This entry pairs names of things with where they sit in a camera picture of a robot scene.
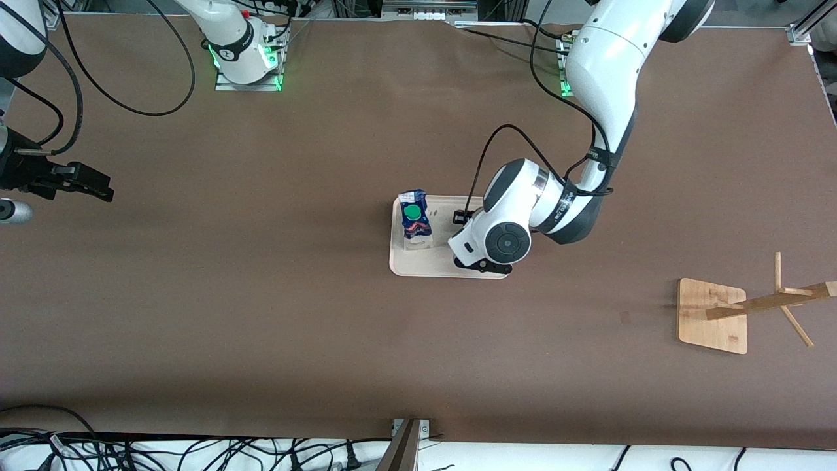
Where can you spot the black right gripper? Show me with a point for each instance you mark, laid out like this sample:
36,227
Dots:
18,173

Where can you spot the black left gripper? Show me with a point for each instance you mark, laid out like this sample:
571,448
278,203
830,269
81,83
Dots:
461,216

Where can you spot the blue white milk carton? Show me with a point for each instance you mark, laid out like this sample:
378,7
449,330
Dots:
415,219

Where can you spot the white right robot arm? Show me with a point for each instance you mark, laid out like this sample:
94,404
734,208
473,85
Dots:
235,46

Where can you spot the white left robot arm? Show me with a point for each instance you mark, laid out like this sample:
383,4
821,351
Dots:
608,85

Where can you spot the cream rabbit print tray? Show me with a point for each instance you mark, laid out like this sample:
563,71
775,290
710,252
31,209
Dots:
431,261

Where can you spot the wooden cup stand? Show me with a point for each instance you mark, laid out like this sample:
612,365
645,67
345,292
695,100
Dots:
709,324

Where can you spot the black power plug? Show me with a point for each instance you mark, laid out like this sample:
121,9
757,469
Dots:
352,458

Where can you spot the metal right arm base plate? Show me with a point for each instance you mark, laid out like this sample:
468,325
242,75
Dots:
225,84

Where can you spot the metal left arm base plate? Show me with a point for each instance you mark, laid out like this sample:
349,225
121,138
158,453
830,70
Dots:
563,78

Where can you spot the metal table edge bracket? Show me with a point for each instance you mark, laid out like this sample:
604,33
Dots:
424,428

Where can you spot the dark slanted post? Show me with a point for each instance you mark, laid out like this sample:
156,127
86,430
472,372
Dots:
400,451

